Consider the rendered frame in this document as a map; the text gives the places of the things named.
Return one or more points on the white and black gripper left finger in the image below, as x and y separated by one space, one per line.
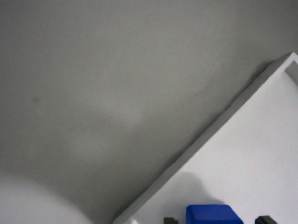
170 221

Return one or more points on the blue block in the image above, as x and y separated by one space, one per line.
211 214

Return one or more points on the white open box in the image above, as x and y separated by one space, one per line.
247 159

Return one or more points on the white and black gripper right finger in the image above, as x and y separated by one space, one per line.
264 219

